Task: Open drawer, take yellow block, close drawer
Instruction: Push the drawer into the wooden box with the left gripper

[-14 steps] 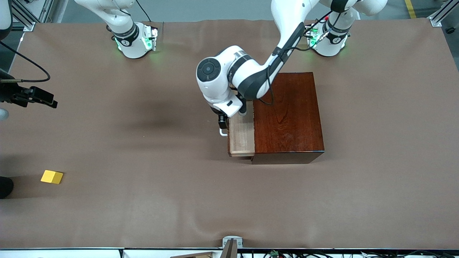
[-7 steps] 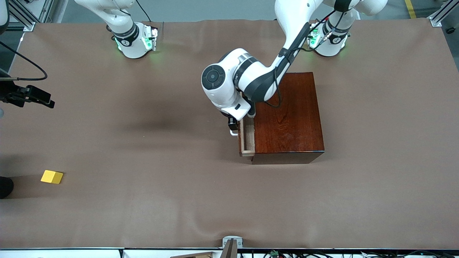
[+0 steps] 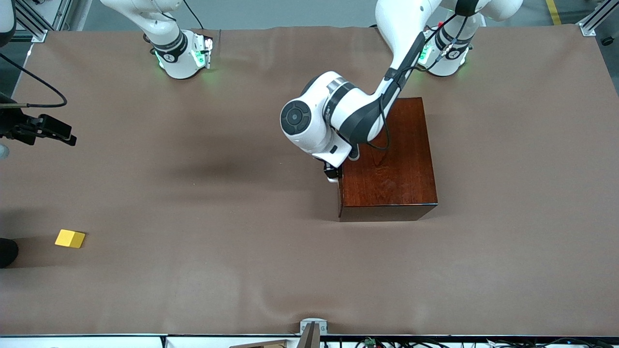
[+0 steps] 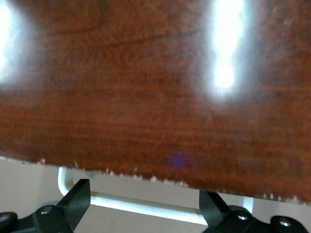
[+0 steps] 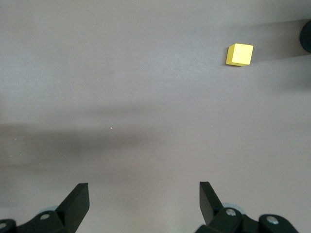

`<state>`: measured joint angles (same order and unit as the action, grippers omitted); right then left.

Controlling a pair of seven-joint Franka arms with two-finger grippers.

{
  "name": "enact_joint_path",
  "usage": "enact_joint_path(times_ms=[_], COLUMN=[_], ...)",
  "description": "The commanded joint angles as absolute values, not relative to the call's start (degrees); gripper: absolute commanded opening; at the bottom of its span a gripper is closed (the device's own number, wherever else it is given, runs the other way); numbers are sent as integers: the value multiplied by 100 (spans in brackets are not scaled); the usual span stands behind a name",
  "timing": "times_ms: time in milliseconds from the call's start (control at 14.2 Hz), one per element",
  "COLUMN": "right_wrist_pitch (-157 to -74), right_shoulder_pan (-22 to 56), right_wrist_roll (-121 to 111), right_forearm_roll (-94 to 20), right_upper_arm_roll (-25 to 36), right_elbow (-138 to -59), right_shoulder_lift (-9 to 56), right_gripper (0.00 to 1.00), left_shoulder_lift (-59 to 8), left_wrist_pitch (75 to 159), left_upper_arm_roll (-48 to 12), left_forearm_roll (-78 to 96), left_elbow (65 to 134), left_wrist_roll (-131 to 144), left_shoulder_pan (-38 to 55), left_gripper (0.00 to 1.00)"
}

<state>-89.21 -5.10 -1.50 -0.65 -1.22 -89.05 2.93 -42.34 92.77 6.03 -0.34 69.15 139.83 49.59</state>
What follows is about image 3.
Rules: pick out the white frame rail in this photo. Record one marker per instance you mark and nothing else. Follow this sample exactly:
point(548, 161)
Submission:
point(96, 342)

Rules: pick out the aluminium frame profile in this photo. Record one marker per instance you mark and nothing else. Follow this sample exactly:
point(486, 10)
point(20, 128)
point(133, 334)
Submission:
point(597, 19)
point(38, 19)

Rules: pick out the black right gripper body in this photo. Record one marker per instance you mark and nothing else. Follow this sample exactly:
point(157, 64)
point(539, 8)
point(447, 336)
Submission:
point(18, 126)

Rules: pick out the light wooden board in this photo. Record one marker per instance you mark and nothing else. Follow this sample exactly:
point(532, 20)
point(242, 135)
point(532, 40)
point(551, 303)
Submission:
point(271, 344)

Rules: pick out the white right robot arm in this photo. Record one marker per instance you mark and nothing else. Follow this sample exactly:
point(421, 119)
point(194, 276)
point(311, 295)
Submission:
point(174, 53)

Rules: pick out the dark red wooden cabinet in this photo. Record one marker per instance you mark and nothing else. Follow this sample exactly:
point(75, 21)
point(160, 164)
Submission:
point(396, 174)

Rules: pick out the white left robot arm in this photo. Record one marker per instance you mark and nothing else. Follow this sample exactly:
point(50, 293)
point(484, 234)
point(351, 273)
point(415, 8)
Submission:
point(314, 121)

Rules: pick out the black round knob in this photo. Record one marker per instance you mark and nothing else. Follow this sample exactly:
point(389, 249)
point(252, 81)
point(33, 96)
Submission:
point(7, 252)

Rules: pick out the small black round foot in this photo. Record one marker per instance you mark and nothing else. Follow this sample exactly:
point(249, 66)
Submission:
point(607, 41)

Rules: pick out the yellow block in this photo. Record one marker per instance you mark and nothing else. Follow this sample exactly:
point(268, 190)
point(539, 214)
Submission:
point(70, 239)

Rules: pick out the table cover cloth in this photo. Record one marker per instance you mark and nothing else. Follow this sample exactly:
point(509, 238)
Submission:
point(193, 217)

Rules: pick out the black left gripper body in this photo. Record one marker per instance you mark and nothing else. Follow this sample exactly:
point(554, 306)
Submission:
point(331, 171)

